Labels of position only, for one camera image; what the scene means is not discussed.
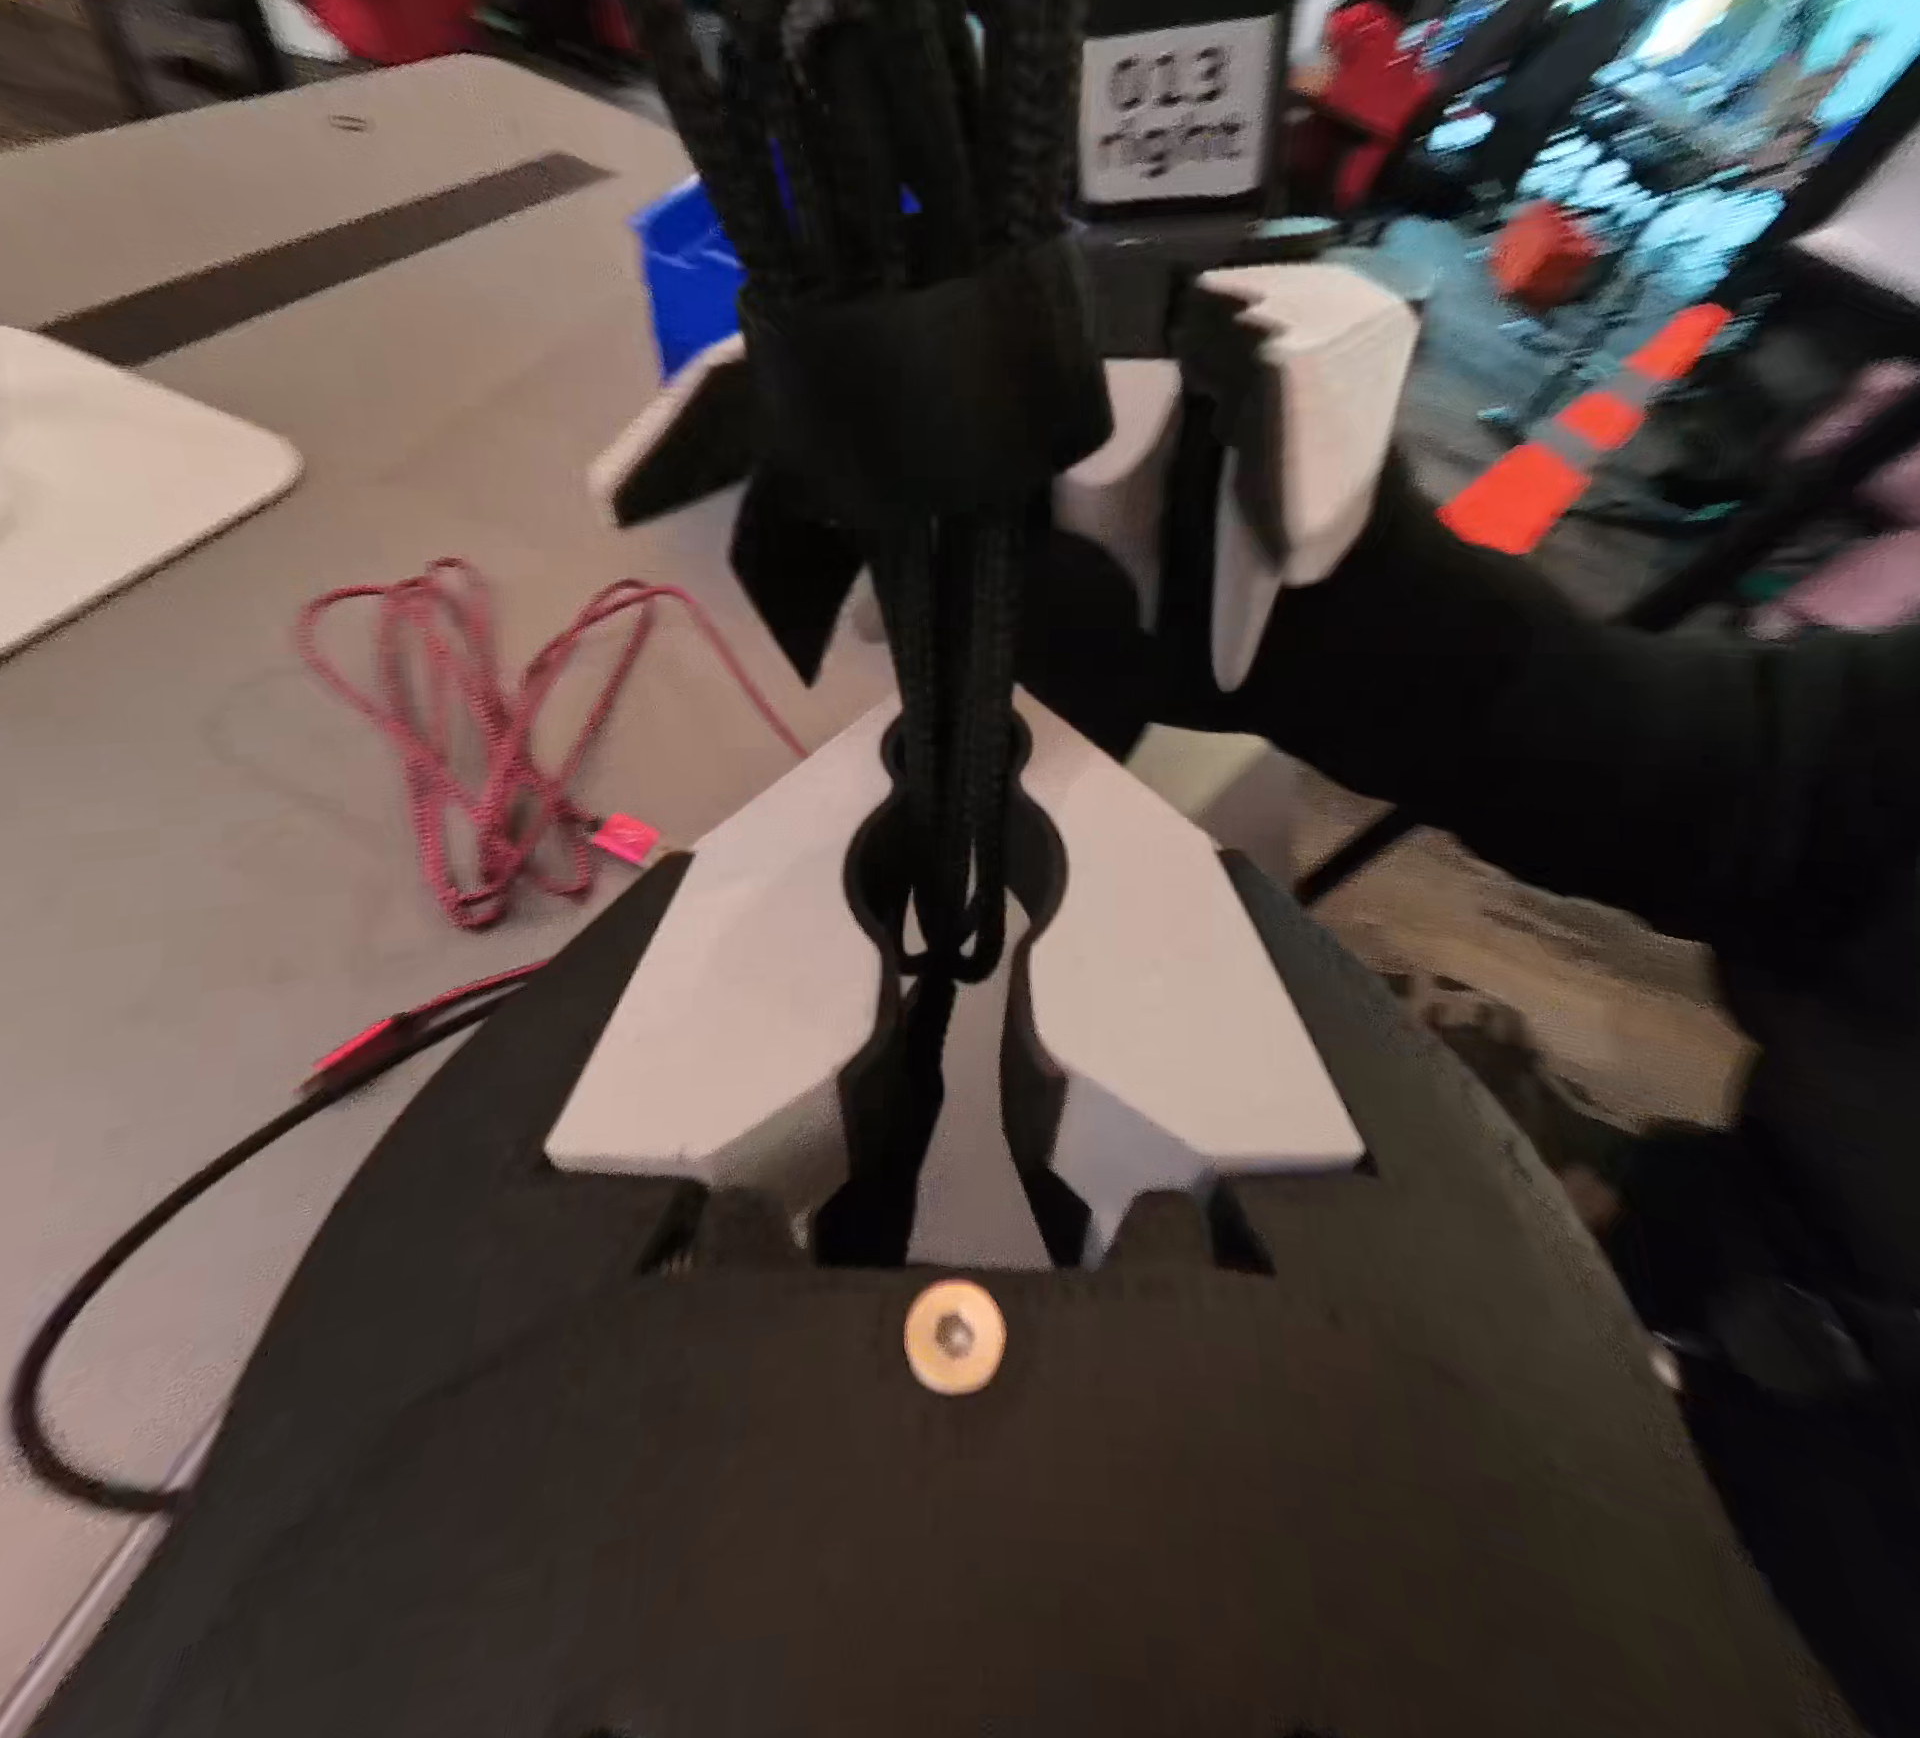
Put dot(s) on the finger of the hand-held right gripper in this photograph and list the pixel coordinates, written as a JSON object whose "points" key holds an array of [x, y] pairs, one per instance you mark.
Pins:
{"points": [[644, 426], [1328, 420]]}

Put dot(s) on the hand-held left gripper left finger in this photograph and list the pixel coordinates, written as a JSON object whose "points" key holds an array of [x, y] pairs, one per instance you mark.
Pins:
{"points": [[721, 1018]]}

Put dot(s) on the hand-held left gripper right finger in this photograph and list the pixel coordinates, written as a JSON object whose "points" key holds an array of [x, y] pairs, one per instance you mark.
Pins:
{"points": [[1185, 1018]]}

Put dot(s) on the person's right hand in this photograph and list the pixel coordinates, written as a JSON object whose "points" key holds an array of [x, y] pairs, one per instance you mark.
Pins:
{"points": [[1350, 689]]}

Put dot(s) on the blue plastic bin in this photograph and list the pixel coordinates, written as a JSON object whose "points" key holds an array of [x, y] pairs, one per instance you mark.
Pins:
{"points": [[682, 285]]}

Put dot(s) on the orange traffic cone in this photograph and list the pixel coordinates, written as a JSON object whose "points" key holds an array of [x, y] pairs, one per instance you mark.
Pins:
{"points": [[1516, 492]]}

